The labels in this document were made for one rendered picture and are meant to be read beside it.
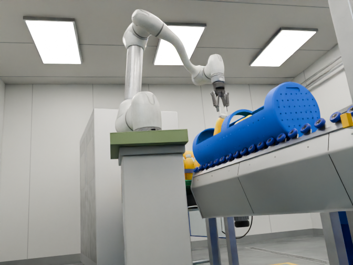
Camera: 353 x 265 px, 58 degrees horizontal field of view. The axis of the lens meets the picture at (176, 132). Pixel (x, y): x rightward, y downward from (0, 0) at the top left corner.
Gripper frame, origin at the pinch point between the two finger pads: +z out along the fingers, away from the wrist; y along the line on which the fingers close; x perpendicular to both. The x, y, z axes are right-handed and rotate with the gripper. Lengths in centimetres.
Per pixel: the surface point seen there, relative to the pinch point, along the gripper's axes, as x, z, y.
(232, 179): -23, 47, -14
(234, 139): -28.6, 25.8, -12.9
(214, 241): 19, 81, -7
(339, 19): -120, 16, -36
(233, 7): 146, -210, 133
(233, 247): 19, 87, 7
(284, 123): -64, 28, -9
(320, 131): -84, 37, -11
